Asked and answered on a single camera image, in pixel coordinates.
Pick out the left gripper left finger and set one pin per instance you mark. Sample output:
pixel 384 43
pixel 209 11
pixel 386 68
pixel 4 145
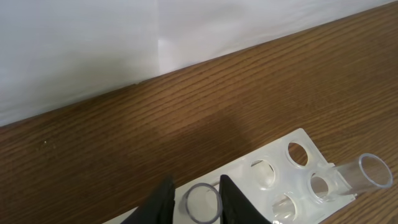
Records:
pixel 158 205

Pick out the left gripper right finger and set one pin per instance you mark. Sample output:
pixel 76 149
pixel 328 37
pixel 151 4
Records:
pixel 233 205

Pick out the clear test tube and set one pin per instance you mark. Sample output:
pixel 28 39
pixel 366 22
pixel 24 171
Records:
pixel 188 190
pixel 351 177

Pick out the white test tube rack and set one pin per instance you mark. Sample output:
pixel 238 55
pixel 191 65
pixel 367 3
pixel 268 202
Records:
pixel 280 180

